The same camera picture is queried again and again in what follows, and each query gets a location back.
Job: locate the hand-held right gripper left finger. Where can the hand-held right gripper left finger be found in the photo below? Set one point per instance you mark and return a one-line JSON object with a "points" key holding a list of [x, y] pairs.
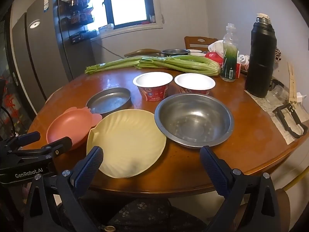
{"points": [[90, 166]]}

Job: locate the wooden chair with cutout back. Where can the wooden chair with cutout back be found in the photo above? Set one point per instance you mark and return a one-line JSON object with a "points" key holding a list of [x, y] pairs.
{"points": [[193, 41]]}

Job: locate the dark floral clothing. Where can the dark floral clothing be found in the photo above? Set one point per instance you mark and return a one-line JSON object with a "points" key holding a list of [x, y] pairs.
{"points": [[144, 212]]}

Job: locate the black thermos flask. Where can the black thermos flask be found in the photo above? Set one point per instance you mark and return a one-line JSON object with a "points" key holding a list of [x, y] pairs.
{"points": [[259, 60]]}

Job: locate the grey refrigerator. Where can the grey refrigerator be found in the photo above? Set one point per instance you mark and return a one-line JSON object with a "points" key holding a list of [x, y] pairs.
{"points": [[45, 53]]}

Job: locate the black plastic clip frame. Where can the black plastic clip frame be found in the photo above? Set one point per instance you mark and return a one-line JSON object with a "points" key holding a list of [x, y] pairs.
{"points": [[280, 109]]}

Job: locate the small white labelled bottle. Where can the small white labelled bottle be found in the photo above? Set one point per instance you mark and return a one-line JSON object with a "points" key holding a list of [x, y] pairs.
{"points": [[243, 59]]}

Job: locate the small red box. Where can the small red box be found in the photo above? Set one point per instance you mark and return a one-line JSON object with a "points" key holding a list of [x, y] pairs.
{"points": [[237, 71]]}

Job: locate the large steel bowl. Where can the large steel bowl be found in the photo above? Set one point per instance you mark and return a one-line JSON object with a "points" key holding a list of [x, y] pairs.
{"points": [[193, 118]]}

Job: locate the clear bottle with green label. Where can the clear bottle with green label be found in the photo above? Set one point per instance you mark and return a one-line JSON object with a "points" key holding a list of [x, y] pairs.
{"points": [[228, 67]]}

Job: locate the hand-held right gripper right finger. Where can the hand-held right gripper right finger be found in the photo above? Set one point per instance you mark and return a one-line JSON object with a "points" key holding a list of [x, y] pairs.
{"points": [[214, 171]]}

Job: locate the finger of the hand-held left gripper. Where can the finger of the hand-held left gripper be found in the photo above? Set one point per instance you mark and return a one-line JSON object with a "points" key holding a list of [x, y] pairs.
{"points": [[58, 145], [29, 137]]}

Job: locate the steel cooking pot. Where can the steel cooking pot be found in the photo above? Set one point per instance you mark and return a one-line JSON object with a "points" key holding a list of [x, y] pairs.
{"points": [[175, 52]]}

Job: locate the dark beaded item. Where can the dark beaded item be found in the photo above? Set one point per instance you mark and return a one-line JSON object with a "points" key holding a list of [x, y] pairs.
{"points": [[278, 54]]}

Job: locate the white ceramic bowl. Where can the white ceramic bowl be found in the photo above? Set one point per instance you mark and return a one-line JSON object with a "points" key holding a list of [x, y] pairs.
{"points": [[195, 52]]}

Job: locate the white charger plug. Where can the white charger plug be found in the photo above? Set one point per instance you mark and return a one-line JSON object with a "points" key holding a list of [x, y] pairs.
{"points": [[300, 98]]}

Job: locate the clear glass cup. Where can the clear glass cup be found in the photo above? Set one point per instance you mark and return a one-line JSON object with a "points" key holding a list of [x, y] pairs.
{"points": [[277, 94]]}

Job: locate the pink plastic bowl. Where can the pink plastic bowl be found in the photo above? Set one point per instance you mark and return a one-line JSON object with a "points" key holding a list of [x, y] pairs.
{"points": [[67, 125]]}

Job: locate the round steel pan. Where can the round steel pan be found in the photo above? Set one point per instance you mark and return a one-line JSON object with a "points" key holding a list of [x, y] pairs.
{"points": [[108, 101]]}

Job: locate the white box on windowsill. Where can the white box on windowsill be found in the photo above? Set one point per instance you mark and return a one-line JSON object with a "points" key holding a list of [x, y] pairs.
{"points": [[106, 28]]}

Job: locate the window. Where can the window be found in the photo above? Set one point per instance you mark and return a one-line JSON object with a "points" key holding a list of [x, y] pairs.
{"points": [[130, 2]]}

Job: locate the red instant noodle cup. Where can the red instant noodle cup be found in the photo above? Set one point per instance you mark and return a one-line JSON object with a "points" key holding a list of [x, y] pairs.
{"points": [[193, 82], [152, 79]]}

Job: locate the cream leaf-shaped plate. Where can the cream leaf-shaped plate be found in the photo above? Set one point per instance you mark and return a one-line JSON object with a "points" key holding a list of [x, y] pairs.
{"points": [[128, 140]]}

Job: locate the red tissue pack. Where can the red tissue pack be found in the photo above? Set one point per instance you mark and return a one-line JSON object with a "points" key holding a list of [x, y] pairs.
{"points": [[213, 55]]}

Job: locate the printed paper mat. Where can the printed paper mat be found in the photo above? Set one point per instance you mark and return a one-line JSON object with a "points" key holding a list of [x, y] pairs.
{"points": [[270, 108]]}

